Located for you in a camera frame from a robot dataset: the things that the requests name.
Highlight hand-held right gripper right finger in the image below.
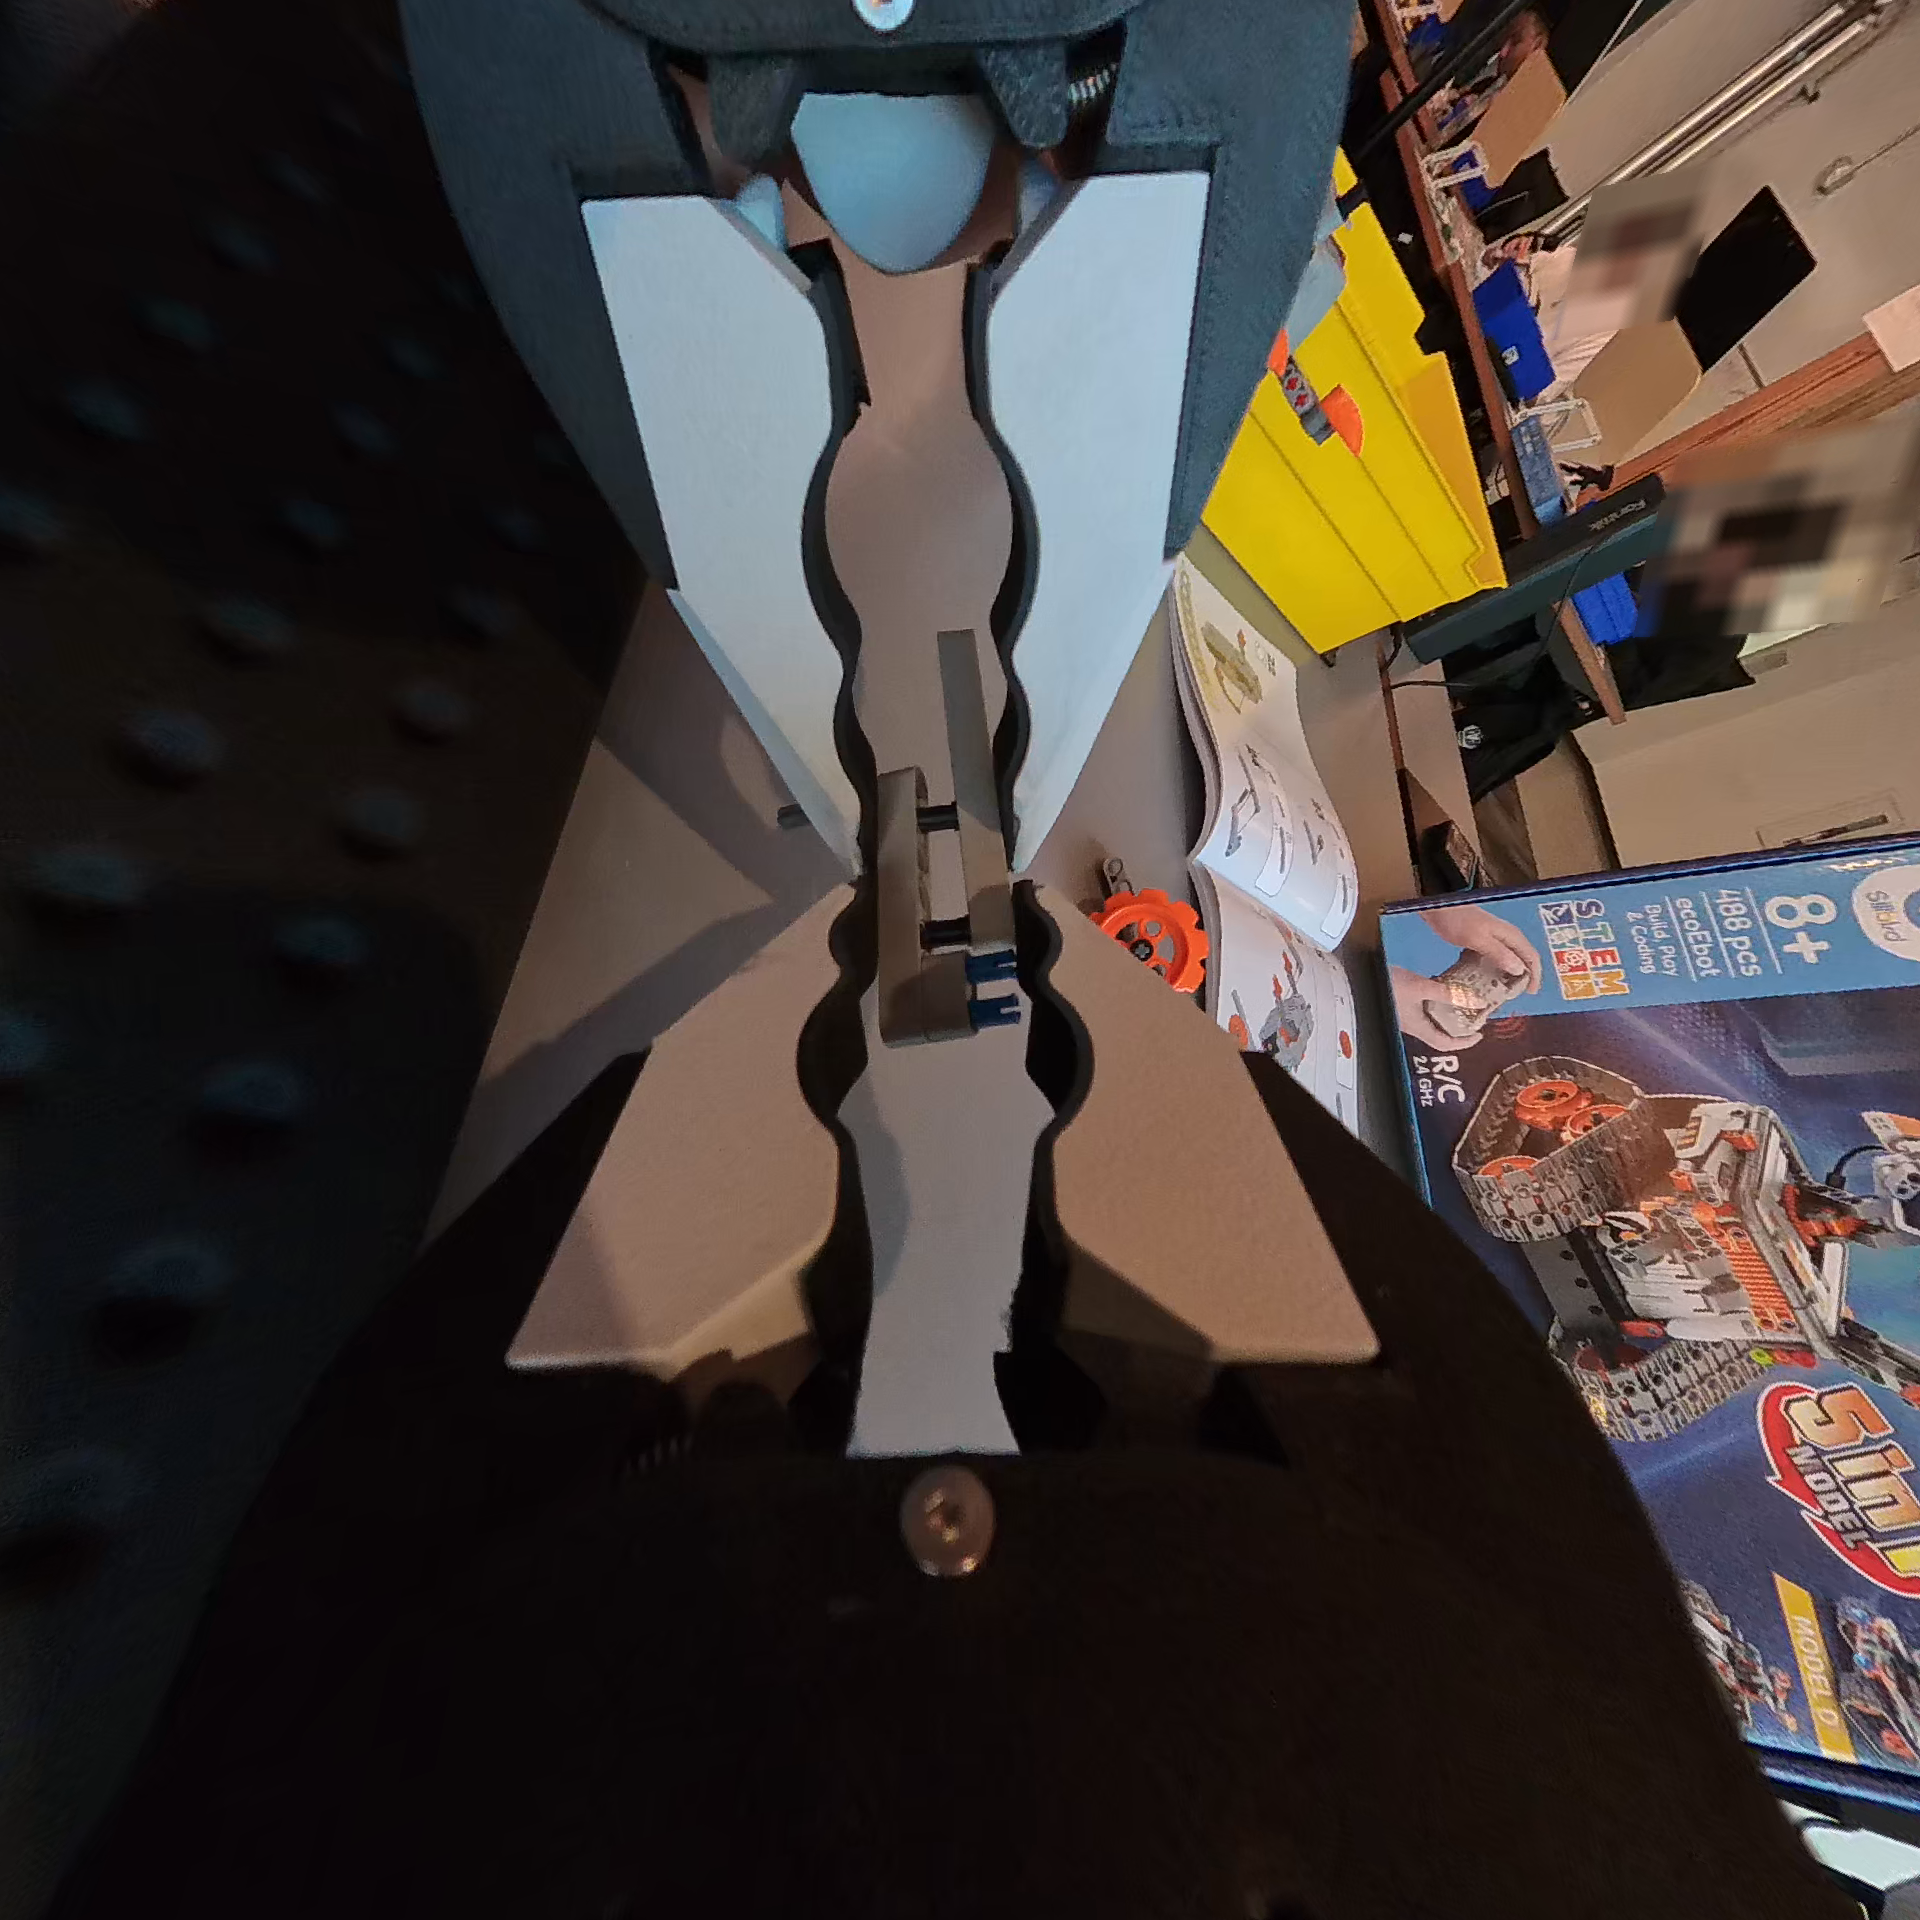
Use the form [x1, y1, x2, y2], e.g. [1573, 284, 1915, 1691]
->
[997, 883, 1383, 1451]

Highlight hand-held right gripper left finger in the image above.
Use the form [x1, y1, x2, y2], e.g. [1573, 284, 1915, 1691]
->
[506, 877, 876, 1451]

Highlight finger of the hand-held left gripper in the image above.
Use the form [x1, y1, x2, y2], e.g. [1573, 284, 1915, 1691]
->
[578, 192, 876, 880]
[967, 169, 1219, 877]

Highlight grey angled beam blue pins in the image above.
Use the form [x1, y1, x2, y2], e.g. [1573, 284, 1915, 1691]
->
[936, 630, 1030, 1044]

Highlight grey beam black pins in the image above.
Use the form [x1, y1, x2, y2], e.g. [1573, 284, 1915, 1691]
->
[874, 764, 962, 1049]

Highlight grey brick robot model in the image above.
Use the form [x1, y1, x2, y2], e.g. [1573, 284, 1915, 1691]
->
[1265, 241, 1371, 453]

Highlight yellow storage bin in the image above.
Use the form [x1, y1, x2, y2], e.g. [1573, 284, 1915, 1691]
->
[1201, 150, 1506, 659]

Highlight orange wheel beam assembly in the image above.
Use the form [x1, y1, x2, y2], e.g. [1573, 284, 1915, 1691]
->
[1092, 858, 1215, 997]

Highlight open instruction booklet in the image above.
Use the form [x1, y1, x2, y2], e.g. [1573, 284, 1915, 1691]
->
[1170, 559, 1365, 1134]

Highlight dark teal tool case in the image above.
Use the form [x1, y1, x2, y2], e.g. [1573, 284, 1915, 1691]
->
[1402, 476, 1671, 671]

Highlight printed toy box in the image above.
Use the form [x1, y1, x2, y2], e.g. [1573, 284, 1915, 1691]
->
[1377, 832, 1920, 1794]

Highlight black logo cloth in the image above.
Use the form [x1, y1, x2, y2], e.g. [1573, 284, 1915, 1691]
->
[1463, 683, 1578, 805]

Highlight black perforated panel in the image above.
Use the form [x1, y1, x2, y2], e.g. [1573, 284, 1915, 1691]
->
[0, 0, 662, 1920]

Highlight black cable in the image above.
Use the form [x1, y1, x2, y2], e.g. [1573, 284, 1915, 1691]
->
[1381, 667, 1601, 714]

